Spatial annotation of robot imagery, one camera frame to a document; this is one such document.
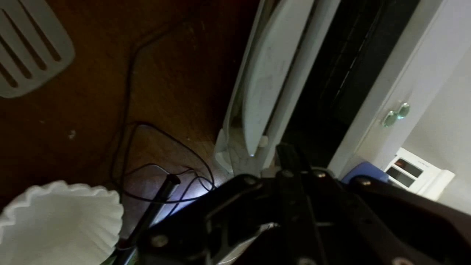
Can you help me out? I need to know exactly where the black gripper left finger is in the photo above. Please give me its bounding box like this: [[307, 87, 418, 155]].
[[136, 143, 315, 265]]

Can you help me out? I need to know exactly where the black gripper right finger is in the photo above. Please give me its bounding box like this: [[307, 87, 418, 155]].
[[307, 165, 471, 265]]

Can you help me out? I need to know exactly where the white toaster oven body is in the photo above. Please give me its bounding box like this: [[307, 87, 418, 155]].
[[284, 0, 471, 180]]

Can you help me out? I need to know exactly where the white paper coffee filter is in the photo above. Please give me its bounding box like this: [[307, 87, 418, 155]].
[[0, 180, 126, 265]]

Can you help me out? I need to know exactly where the thin black cable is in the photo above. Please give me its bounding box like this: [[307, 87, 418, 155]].
[[109, 28, 218, 205]]

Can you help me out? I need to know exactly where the orange handled slotted spatula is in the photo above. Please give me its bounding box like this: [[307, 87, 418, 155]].
[[0, 0, 77, 100]]

